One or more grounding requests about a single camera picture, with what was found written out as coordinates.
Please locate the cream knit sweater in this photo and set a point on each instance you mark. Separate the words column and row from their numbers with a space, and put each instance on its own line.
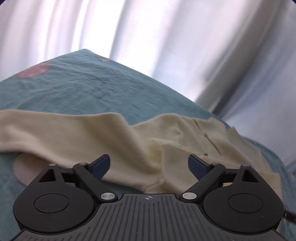
column 150, row 156

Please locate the white sheer curtain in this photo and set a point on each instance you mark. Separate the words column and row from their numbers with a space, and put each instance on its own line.
column 233, row 58

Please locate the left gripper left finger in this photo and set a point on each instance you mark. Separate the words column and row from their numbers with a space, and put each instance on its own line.
column 91, row 176

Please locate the teal printed bed sheet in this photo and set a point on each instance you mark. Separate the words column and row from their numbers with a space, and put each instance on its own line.
column 85, row 83

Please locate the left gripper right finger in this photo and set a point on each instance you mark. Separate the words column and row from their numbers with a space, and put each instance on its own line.
column 208, row 176

